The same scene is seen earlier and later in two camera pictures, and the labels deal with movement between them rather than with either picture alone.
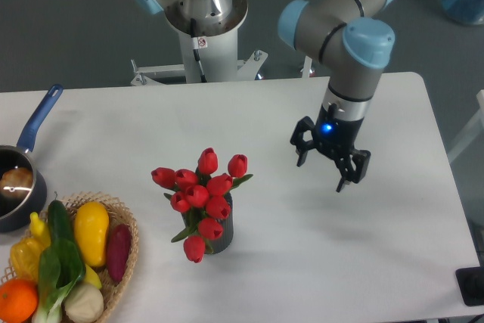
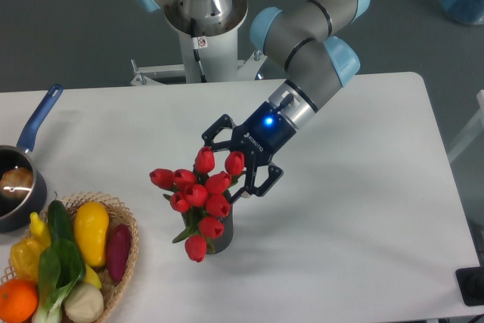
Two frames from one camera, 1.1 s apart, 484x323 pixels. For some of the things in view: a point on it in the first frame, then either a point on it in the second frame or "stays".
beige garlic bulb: x=84 y=303 stays
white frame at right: x=473 y=131 stays
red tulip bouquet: x=202 y=197 stays
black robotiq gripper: x=335 y=135 to x=259 y=137
